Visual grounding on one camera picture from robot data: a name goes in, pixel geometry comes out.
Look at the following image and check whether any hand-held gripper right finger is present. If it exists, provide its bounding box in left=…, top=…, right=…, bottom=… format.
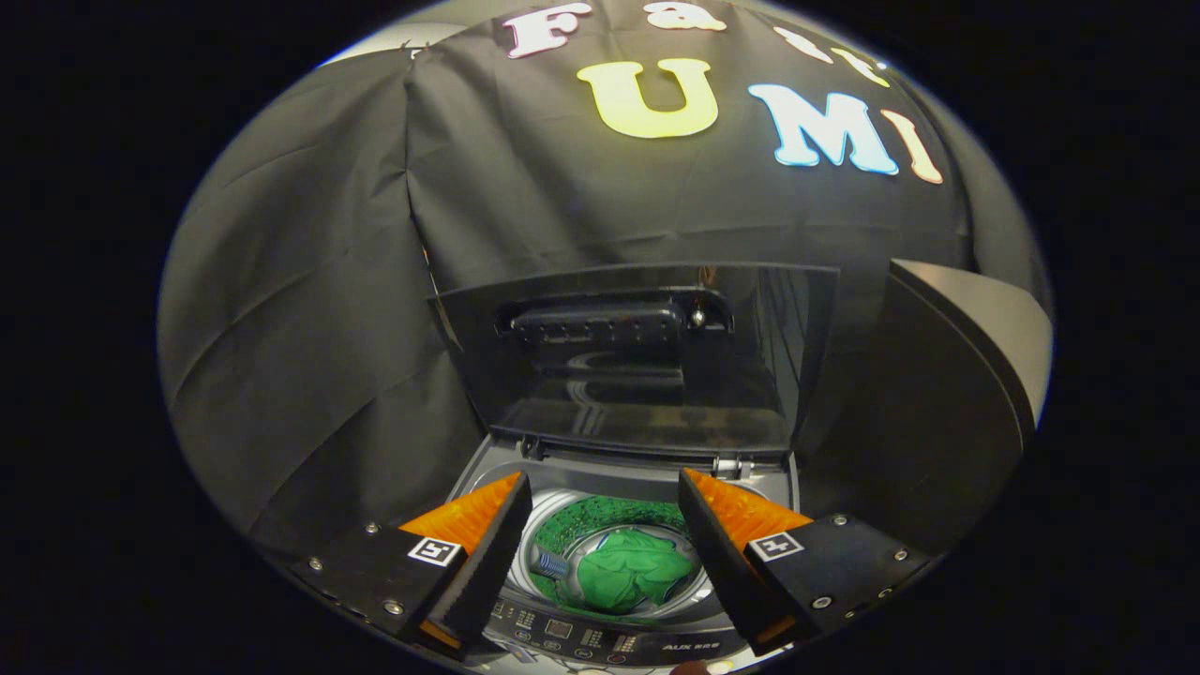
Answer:
left=677, top=467, right=934, bottom=657

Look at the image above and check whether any grey washing machine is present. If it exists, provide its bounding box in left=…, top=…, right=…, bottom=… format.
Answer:
left=441, top=431, right=803, bottom=671

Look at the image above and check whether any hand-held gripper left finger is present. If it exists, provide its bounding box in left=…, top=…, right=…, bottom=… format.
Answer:
left=289, top=472, right=533, bottom=657

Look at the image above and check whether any dark washing machine lid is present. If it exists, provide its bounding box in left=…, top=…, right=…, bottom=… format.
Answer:
left=427, top=262, right=840, bottom=460

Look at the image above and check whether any beige cabinet with dark top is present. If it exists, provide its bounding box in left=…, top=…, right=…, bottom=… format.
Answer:
left=797, top=258, right=1053, bottom=554

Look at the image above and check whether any black backdrop cloth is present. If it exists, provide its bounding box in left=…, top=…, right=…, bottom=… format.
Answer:
left=155, top=0, right=1051, bottom=563

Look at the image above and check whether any green polo shirt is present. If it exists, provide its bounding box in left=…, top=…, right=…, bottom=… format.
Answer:
left=530, top=495, right=699, bottom=615

